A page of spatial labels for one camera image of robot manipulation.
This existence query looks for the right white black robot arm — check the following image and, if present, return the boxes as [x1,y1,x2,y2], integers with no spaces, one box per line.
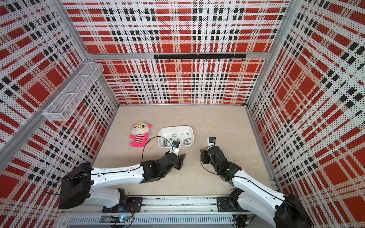
[200,145,314,228]

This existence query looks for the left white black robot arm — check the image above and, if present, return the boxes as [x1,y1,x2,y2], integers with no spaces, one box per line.
[58,153,186,210]

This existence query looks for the white plastic storage box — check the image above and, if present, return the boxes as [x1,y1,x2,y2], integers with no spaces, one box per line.
[157,125,194,149]

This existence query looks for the pink white plush toy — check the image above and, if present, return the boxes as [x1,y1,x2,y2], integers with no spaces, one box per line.
[130,122,152,148]

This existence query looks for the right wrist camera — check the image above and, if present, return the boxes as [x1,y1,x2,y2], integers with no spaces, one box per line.
[208,136,217,147]

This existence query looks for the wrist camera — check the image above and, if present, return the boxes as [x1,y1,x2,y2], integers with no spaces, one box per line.
[208,136,217,147]
[170,140,180,155]

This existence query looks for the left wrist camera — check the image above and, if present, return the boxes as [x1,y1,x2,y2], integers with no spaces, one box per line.
[170,140,180,155]

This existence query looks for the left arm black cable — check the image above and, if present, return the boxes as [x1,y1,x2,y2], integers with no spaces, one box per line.
[141,136,174,164]

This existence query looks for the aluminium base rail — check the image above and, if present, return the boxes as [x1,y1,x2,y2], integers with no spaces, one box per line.
[56,195,274,228]

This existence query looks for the black wall hook rail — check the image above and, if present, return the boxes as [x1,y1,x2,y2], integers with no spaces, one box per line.
[154,54,247,60]

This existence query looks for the white wire mesh basket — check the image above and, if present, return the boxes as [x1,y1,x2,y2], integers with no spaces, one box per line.
[43,62,104,121]

